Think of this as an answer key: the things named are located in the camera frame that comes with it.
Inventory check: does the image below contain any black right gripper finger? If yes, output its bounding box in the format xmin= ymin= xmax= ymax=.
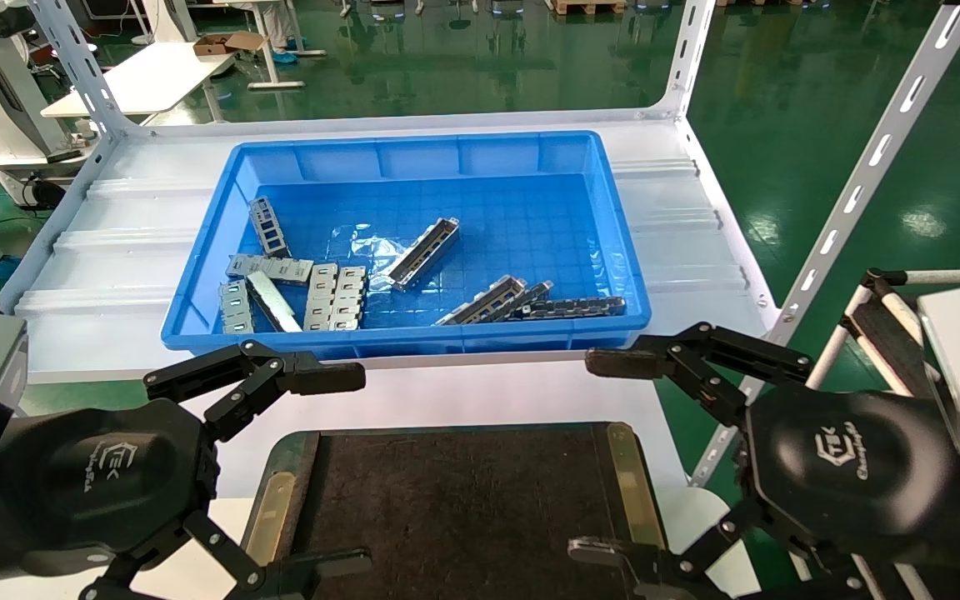
xmin=586 ymin=322 xmax=814 ymax=430

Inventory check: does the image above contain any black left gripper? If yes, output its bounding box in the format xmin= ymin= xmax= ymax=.
xmin=0 ymin=339 xmax=373 ymax=600

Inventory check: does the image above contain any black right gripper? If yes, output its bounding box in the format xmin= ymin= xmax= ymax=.
xmin=567 ymin=387 xmax=960 ymax=600

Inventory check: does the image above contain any silver long metal housing part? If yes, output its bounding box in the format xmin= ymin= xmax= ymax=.
xmin=434 ymin=276 xmax=528 ymax=326
xmin=384 ymin=217 xmax=461 ymax=291

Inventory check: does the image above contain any dark long metal part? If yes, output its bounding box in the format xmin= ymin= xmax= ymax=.
xmin=497 ymin=281 xmax=554 ymax=322
xmin=522 ymin=297 xmax=627 ymax=322

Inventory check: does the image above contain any black container tray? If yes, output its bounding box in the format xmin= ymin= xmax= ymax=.
xmin=242 ymin=421 xmax=669 ymax=600

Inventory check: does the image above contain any shiny silver metal part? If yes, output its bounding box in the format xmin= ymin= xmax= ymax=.
xmin=245 ymin=271 xmax=303 ymax=333

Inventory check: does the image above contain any dark perforated metal part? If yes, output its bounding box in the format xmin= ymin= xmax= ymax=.
xmin=249 ymin=197 xmax=291 ymax=258

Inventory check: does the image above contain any white metal shelf rack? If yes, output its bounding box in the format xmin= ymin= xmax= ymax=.
xmin=0 ymin=0 xmax=960 ymax=488

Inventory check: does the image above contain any blue plastic bin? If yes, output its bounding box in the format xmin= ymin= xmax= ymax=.
xmin=160 ymin=131 xmax=653 ymax=361

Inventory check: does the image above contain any clear plastic film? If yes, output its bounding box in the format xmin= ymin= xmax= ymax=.
xmin=326 ymin=223 xmax=414 ymax=293

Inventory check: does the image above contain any wooden pallet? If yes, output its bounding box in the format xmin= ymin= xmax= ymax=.
xmin=551 ymin=0 xmax=627 ymax=16

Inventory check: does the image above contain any person with blue shoe covers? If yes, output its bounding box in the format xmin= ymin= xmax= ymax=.
xmin=267 ymin=0 xmax=302 ymax=66

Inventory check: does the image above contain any brown cardboard box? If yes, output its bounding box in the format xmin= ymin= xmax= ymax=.
xmin=194 ymin=32 xmax=268 ymax=57

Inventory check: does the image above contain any white tube cart frame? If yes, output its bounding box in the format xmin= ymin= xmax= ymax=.
xmin=805 ymin=267 xmax=960 ymax=600

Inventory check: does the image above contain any white desk frame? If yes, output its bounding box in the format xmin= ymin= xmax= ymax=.
xmin=213 ymin=0 xmax=327 ymax=90

